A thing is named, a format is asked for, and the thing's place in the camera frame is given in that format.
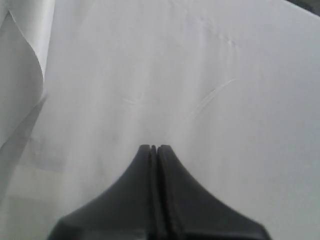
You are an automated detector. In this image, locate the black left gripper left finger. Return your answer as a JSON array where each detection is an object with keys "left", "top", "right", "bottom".
[{"left": 48, "top": 145, "right": 163, "bottom": 240}]

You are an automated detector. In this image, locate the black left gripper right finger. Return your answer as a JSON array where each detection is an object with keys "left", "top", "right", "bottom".
[{"left": 157, "top": 145, "right": 271, "bottom": 240}]

